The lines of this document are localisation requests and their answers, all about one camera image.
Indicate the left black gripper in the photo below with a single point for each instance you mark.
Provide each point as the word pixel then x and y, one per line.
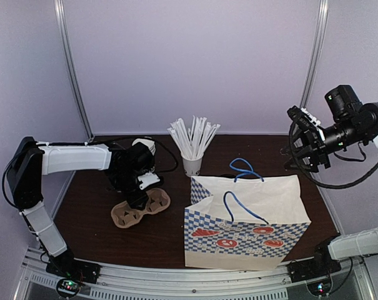
pixel 133 200

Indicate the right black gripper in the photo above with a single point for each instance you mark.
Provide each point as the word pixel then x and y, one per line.
pixel 313 147

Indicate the cardboard cup carrier tray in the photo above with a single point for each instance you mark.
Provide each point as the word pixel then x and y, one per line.
pixel 124 216

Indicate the checkered paper takeout bag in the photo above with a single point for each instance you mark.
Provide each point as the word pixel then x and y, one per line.
pixel 247 222

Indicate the stack of paper cups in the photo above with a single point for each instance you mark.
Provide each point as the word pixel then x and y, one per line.
pixel 147 142

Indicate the stack of black lids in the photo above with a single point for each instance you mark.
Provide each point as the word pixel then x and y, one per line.
pixel 230 176

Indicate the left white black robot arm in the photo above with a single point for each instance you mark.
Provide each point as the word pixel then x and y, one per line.
pixel 130 171

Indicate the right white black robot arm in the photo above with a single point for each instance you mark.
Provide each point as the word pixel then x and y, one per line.
pixel 354 123

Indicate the bundle of wrapped white straws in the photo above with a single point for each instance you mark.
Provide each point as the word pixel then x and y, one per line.
pixel 193 141

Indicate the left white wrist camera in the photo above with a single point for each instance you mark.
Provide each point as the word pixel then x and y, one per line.
pixel 148 180

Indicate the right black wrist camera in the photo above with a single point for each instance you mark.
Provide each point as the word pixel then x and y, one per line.
pixel 303 116

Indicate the aluminium front frame rail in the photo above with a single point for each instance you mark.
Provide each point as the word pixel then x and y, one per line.
pixel 125 282

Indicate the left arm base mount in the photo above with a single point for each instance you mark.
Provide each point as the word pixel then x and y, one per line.
pixel 73 270

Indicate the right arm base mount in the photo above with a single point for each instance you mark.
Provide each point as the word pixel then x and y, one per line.
pixel 310 269

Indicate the right aluminium corner post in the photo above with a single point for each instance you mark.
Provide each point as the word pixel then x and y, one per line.
pixel 317 46

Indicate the aluminium corner post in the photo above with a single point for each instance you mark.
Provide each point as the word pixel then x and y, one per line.
pixel 317 46
pixel 71 70

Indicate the left aluminium corner post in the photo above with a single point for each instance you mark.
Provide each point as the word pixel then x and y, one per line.
pixel 71 70

